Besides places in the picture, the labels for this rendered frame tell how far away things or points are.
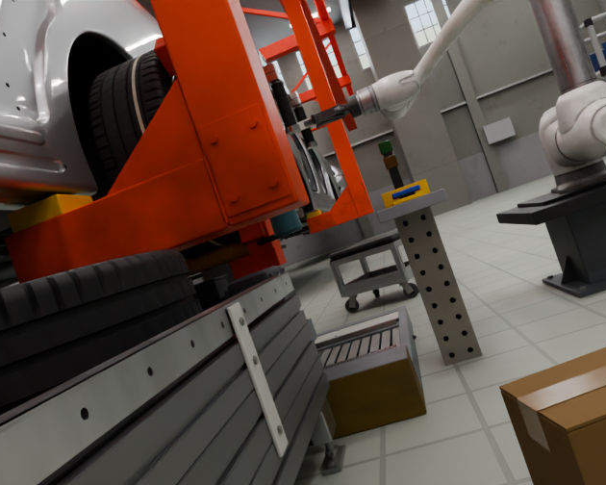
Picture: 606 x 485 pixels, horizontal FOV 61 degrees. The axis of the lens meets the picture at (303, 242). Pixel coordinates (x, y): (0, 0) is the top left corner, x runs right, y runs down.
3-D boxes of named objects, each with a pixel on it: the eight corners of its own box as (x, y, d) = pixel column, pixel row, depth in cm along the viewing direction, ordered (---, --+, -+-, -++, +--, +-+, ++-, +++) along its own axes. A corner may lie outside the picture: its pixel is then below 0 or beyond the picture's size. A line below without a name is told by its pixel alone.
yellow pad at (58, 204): (52, 232, 133) (45, 214, 133) (98, 214, 130) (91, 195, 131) (12, 234, 119) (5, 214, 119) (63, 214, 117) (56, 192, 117)
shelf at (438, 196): (383, 221, 168) (380, 212, 168) (434, 203, 165) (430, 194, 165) (379, 223, 126) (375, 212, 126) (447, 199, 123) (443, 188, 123)
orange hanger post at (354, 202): (313, 233, 547) (237, 16, 549) (374, 212, 535) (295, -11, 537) (311, 234, 532) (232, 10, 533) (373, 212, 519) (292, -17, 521)
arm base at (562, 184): (602, 175, 182) (597, 160, 182) (621, 173, 161) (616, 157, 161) (549, 192, 188) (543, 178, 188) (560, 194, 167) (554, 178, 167)
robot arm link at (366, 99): (380, 113, 181) (364, 118, 182) (371, 89, 181) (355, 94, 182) (379, 107, 172) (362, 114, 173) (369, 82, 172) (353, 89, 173)
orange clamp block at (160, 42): (171, 66, 154) (155, 39, 147) (194, 56, 152) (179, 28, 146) (169, 78, 149) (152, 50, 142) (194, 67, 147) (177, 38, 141)
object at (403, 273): (345, 315, 279) (324, 256, 280) (373, 297, 309) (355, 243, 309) (416, 298, 255) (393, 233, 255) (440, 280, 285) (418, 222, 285)
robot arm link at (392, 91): (379, 108, 171) (381, 117, 184) (425, 89, 168) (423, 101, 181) (368, 78, 172) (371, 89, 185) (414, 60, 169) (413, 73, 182)
